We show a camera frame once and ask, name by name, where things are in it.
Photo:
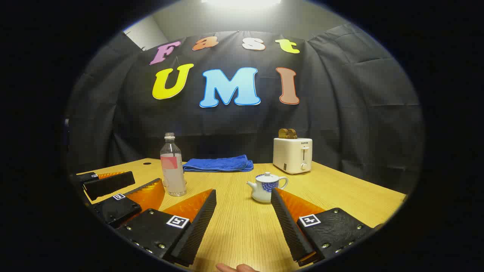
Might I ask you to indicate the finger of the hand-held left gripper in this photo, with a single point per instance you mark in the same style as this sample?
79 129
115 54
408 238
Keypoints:
117 209
109 184

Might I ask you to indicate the blue folded towel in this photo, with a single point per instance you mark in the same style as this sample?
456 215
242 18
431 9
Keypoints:
219 164

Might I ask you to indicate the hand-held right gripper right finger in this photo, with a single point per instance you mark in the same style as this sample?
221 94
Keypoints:
291 230

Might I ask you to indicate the clear plastic water bottle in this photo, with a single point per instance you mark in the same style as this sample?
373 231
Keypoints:
173 170

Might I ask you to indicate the ceiling light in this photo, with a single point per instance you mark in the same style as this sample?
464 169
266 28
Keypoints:
242 2

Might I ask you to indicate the black backdrop cloth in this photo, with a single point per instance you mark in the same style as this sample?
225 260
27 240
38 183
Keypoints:
340 113

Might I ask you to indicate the white toaster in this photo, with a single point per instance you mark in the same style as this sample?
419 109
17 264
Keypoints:
291 156

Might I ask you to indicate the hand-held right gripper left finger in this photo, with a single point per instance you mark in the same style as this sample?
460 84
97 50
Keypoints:
196 230

